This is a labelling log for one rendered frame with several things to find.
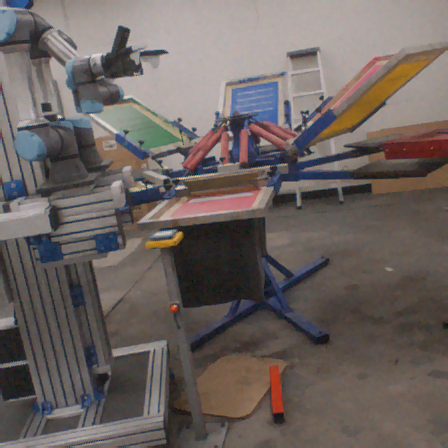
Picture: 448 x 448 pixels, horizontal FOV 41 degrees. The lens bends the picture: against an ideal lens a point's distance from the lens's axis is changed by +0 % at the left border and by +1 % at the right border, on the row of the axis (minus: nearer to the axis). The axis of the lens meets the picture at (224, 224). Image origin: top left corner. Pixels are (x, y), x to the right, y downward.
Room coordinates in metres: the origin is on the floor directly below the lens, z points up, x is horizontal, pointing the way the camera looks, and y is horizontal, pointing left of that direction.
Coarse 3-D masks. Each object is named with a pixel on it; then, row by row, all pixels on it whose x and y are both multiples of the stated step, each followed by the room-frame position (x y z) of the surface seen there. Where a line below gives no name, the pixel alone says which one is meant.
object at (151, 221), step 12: (264, 192) 2.84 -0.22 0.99; (168, 204) 3.01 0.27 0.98; (264, 204) 2.56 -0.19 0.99; (156, 216) 2.79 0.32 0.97; (180, 216) 2.60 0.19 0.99; (192, 216) 2.56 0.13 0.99; (204, 216) 2.55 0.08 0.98; (216, 216) 2.54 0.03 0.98; (228, 216) 2.52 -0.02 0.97; (240, 216) 2.51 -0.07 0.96; (252, 216) 2.50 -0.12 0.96; (144, 228) 2.60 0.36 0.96; (156, 228) 2.59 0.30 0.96
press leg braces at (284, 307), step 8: (264, 264) 3.85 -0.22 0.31; (272, 264) 4.07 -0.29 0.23; (280, 264) 4.12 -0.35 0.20; (264, 272) 3.84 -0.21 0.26; (272, 272) 3.81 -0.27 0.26; (288, 272) 4.18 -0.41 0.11; (272, 280) 3.76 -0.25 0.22; (272, 288) 3.75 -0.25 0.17; (280, 296) 3.67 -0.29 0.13; (232, 304) 3.72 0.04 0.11; (280, 304) 3.65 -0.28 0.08; (232, 312) 3.68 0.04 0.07
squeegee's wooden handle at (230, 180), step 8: (216, 176) 3.14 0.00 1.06; (224, 176) 3.13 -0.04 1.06; (232, 176) 3.12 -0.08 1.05; (240, 176) 3.11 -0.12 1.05; (248, 176) 3.10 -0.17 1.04; (256, 176) 3.09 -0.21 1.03; (184, 184) 3.17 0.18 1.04; (192, 184) 3.16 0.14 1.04; (200, 184) 3.15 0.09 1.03; (208, 184) 3.15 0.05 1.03; (216, 184) 3.14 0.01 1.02; (224, 184) 3.13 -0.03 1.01; (232, 184) 3.12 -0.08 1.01; (240, 184) 3.11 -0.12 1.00; (248, 184) 3.10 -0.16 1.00
